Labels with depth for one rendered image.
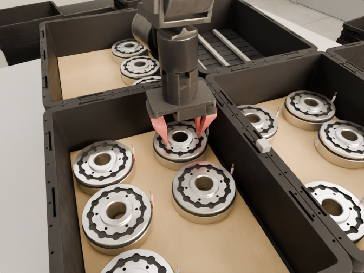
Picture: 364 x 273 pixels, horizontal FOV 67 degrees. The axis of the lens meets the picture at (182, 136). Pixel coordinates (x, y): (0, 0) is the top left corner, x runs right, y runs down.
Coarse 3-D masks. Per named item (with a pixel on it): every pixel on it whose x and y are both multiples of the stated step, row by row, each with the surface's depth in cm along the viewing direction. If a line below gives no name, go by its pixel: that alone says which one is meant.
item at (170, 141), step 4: (176, 128) 53; (180, 128) 53; (184, 128) 53; (172, 132) 52; (176, 132) 52; (180, 132) 53; (184, 132) 52; (188, 132) 52; (168, 136) 51; (172, 136) 52; (188, 136) 51; (192, 136) 51; (168, 140) 51; (172, 140) 51; (188, 140) 50; (192, 140) 51; (172, 144) 50; (176, 144) 50; (180, 144) 50; (184, 144) 50; (188, 144) 50
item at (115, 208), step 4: (116, 204) 42; (120, 204) 42; (112, 208) 42; (116, 208) 43; (120, 208) 43; (124, 208) 42; (108, 212) 41; (112, 212) 43; (116, 212) 43; (120, 212) 44; (124, 212) 43; (108, 216) 42; (112, 216) 43
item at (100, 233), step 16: (112, 192) 43; (128, 192) 43; (144, 192) 43; (96, 208) 41; (144, 208) 41; (96, 224) 39; (128, 224) 39; (144, 224) 39; (96, 240) 37; (112, 240) 37; (128, 240) 38
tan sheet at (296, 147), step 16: (272, 112) 62; (288, 128) 58; (272, 144) 55; (288, 144) 55; (304, 144) 55; (288, 160) 52; (304, 160) 52; (320, 160) 52; (304, 176) 49; (320, 176) 49; (336, 176) 49; (352, 176) 49; (352, 192) 47
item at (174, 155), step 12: (156, 132) 53; (168, 132) 53; (192, 132) 53; (204, 132) 53; (156, 144) 51; (168, 144) 51; (192, 144) 50; (204, 144) 50; (168, 156) 48; (180, 156) 48; (192, 156) 48
